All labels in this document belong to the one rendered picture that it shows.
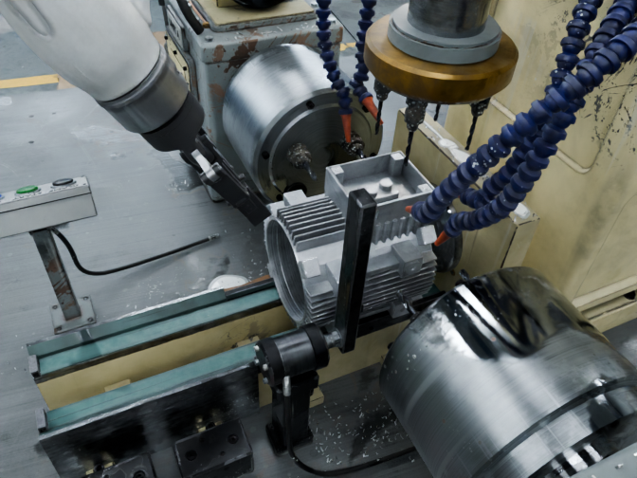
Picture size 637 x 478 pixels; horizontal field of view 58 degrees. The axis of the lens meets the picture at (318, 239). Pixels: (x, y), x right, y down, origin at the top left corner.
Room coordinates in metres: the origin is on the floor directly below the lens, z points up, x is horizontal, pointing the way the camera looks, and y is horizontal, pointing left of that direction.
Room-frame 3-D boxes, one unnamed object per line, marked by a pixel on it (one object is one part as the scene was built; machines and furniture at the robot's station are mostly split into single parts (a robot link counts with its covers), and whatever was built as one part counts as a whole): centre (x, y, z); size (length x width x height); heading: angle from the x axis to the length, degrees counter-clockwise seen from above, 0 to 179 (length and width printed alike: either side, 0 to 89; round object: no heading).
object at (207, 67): (1.17, 0.18, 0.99); 0.35 x 0.31 x 0.37; 28
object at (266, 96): (0.96, 0.07, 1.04); 0.37 x 0.25 x 0.25; 28
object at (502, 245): (0.72, -0.23, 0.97); 0.30 x 0.11 x 0.34; 28
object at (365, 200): (0.47, -0.04, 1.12); 0.04 x 0.03 x 0.26; 118
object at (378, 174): (0.64, -0.08, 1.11); 0.12 x 0.11 x 0.07; 116
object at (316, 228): (0.62, -0.04, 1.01); 0.20 x 0.19 x 0.19; 116
